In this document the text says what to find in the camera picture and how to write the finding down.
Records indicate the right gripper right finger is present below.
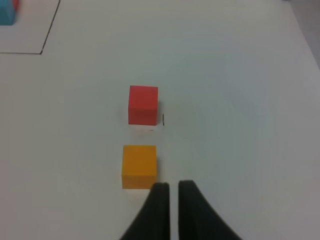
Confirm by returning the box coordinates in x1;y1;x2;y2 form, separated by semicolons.
178;180;240;240

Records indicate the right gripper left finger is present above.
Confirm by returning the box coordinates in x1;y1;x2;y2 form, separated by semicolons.
121;183;170;240

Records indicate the orange block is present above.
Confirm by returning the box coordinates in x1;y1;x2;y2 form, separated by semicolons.
121;145;157;189

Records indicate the blue template block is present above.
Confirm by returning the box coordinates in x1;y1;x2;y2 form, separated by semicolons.
0;0;16;26

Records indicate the red template block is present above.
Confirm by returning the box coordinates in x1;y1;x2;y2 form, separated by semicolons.
12;0;20;12

